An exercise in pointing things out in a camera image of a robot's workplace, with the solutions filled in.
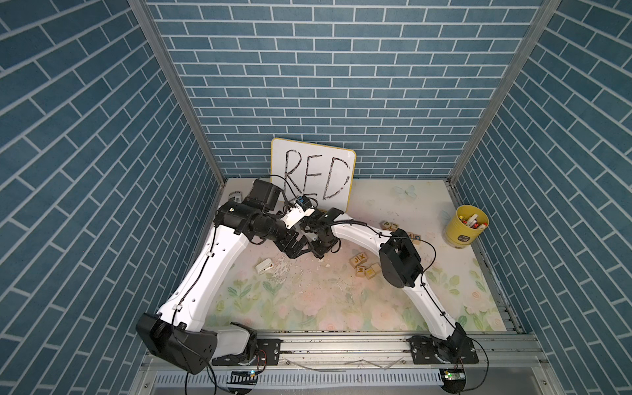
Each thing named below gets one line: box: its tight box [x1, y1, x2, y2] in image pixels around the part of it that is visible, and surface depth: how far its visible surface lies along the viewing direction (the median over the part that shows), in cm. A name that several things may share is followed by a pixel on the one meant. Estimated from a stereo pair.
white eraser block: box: [255, 258, 275, 275], surface depth 91 cm
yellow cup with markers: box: [444, 204, 489, 250], surface depth 93 cm
